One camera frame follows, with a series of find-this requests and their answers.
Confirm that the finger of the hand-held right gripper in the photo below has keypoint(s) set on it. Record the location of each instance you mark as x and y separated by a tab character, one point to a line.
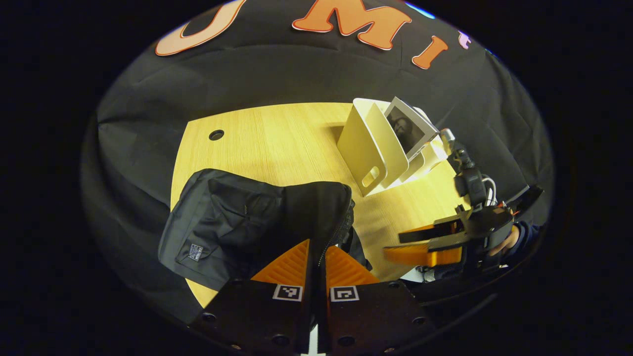
425	254
420	233

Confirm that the white bookshelf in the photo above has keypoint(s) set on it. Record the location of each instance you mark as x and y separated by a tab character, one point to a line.
363	143

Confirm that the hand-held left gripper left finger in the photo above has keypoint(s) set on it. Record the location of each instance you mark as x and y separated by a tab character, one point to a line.
257	321

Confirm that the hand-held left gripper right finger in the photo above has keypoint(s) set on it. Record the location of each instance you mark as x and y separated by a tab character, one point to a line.
376	316

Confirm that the black backdrop cloth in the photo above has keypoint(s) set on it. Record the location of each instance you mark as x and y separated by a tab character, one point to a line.
277	69

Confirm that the black schoolbag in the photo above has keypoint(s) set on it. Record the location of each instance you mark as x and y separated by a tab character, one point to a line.
232	217

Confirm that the grey photo cover book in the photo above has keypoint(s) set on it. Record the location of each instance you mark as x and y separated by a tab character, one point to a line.
408	131

